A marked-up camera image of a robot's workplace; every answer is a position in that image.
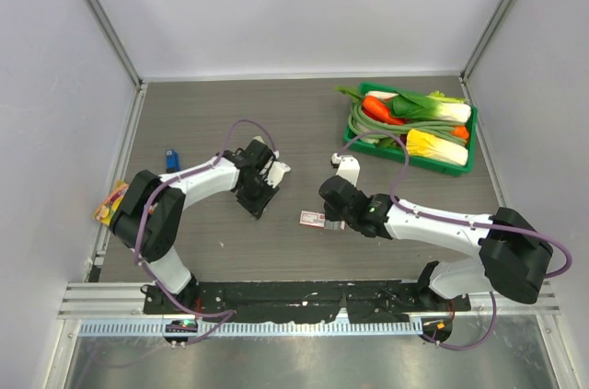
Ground white radish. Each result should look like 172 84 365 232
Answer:
365 90 398 101

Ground white red staple box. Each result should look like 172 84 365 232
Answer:
299 211 345 230

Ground orange snack packet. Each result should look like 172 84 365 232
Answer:
94 180 129 226

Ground green plastic basket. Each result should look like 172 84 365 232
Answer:
343 82 478 177

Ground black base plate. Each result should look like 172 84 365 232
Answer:
142 280 471 325

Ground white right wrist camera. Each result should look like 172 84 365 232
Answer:
330 153 360 187

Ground aluminium front rail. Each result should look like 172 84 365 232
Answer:
58 280 560 343

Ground yellow white napa cabbage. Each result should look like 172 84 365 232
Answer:
406 130 468 166

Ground green long beans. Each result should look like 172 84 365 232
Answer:
348 103 469 147

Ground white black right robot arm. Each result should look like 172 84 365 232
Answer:
318 176 553 311

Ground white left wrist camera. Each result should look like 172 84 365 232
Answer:
266 161 291 189

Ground green white bok choy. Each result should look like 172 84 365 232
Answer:
335 85 473 124

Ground small orange carrot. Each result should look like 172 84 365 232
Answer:
451 126 470 141

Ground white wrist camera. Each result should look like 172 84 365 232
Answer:
330 153 360 187
266 161 291 189

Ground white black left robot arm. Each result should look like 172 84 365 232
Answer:
96 137 291 315

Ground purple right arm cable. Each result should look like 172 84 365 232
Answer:
338 132 574 350

